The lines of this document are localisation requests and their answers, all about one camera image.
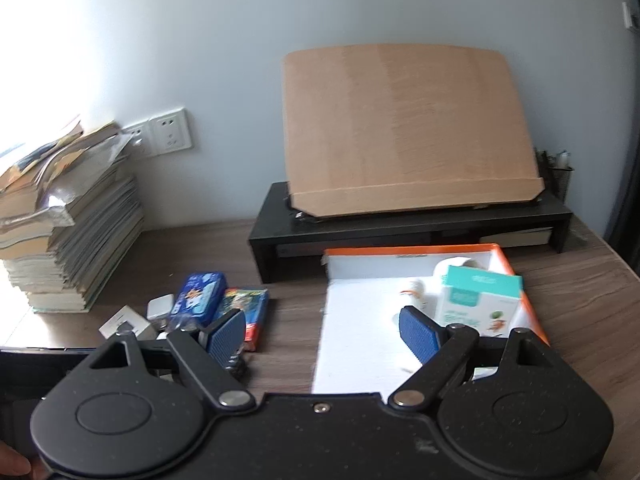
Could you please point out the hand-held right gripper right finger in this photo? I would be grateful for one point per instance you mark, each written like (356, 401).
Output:
(420, 335)

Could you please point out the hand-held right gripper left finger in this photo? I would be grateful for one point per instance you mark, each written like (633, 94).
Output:
(227, 335)

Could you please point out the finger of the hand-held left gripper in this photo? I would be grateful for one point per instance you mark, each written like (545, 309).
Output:
(235, 367)

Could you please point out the colourful red packet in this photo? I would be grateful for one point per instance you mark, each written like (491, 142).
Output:
(252, 315)

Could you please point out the blue floss box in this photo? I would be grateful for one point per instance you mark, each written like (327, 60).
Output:
(197, 297)

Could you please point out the orange and white cardboard box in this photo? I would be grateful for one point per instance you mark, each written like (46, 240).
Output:
(360, 320)

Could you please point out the teal bandage box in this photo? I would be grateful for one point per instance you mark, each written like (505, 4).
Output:
(475, 305)

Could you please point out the white charger adapter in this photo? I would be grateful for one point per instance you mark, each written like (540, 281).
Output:
(159, 309)

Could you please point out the white plug-in heater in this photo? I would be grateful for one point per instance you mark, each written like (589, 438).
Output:
(460, 262)

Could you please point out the white charger box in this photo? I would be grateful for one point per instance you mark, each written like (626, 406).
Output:
(125, 322)

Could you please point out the person's left hand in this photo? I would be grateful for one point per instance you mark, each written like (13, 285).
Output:
(12, 462)

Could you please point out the black monitor riser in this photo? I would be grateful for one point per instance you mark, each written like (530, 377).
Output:
(270, 230)

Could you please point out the stack of books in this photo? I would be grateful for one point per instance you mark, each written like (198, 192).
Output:
(75, 260)

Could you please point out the clear plastic bag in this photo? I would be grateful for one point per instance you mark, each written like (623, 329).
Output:
(75, 195)

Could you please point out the black mesh pen holder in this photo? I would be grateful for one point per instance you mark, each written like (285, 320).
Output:
(555, 180)

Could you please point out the wooden drawing board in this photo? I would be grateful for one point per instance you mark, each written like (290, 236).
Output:
(400, 125)

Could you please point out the dark panel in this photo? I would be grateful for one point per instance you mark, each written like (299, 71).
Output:
(627, 200)

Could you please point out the white wall socket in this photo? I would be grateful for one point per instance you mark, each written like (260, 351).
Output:
(136, 140)
(170, 132)

